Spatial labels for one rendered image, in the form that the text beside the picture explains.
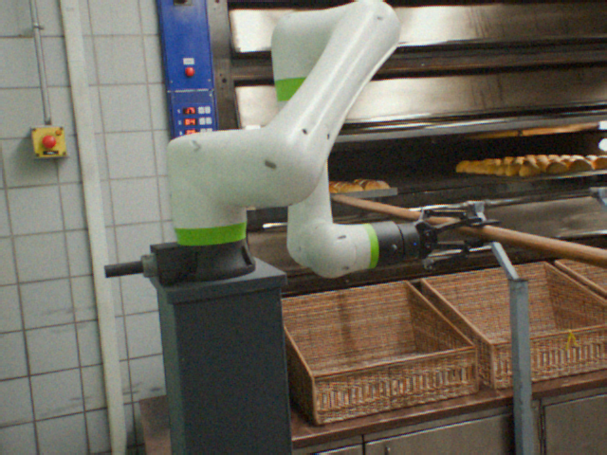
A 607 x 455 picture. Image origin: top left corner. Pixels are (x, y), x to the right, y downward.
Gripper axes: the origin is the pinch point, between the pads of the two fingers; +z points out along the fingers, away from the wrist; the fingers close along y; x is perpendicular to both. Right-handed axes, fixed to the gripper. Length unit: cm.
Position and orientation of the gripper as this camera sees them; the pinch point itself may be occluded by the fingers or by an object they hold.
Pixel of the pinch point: (482, 231)
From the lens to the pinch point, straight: 149.4
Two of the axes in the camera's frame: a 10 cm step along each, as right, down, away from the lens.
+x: 3.0, 1.1, -9.5
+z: 9.5, -1.0, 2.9
